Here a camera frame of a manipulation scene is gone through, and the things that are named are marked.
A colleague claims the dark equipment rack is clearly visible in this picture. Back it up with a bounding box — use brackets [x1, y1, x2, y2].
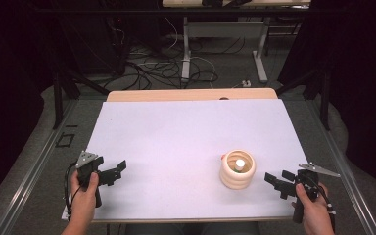
[58, 13, 129, 76]

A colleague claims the black metal stand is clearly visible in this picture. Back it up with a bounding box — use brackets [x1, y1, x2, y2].
[275, 67, 333, 131]
[52, 70, 111, 130]

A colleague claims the thin white cable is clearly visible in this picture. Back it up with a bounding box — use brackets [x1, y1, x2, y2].
[164, 16, 180, 50]

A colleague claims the person's right hand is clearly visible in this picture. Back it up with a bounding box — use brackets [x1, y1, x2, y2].
[291, 182, 337, 235]

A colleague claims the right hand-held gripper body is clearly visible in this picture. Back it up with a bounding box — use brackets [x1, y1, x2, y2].
[275, 162, 342, 225]

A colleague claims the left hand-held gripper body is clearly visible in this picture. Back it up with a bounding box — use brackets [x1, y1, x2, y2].
[75, 150, 116, 209]

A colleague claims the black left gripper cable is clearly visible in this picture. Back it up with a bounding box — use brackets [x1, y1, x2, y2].
[63, 162, 80, 213]

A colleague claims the aluminium floor rail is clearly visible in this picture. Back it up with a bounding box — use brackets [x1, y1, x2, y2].
[306, 97, 376, 235]
[0, 99, 79, 235]

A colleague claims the white table mat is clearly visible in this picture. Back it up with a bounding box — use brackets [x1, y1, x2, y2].
[85, 98, 308, 220]

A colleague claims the bundle of black floor cables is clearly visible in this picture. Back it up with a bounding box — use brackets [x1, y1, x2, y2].
[123, 45, 219, 91]

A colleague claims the cream ringed pen holder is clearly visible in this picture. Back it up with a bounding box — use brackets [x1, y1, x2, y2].
[218, 149, 258, 191]

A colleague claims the person's left hand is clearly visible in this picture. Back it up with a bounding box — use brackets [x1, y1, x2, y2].
[69, 169, 101, 224]

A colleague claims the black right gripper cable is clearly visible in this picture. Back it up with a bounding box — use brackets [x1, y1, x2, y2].
[306, 174, 337, 231]

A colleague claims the grey metal desk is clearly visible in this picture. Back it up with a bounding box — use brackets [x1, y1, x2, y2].
[162, 0, 311, 84]

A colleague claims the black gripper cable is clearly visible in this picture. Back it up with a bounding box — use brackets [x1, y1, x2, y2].
[63, 162, 80, 213]
[306, 174, 337, 231]

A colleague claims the green and white glue stick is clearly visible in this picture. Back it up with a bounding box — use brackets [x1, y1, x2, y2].
[231, 159, 246, 173]

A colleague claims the dark curtain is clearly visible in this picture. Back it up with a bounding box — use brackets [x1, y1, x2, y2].
[0, 0, 57, 212]
[277, 0, 376, 197]

